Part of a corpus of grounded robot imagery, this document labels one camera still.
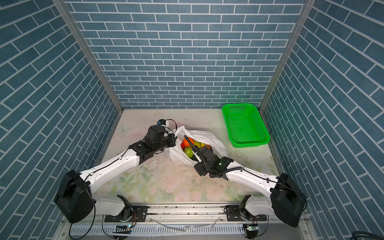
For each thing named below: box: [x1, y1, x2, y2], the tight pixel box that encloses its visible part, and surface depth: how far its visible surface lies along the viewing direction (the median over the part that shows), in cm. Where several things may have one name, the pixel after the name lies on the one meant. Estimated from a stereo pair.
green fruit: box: [183, 146, 194, 159], surface depth 91 cm
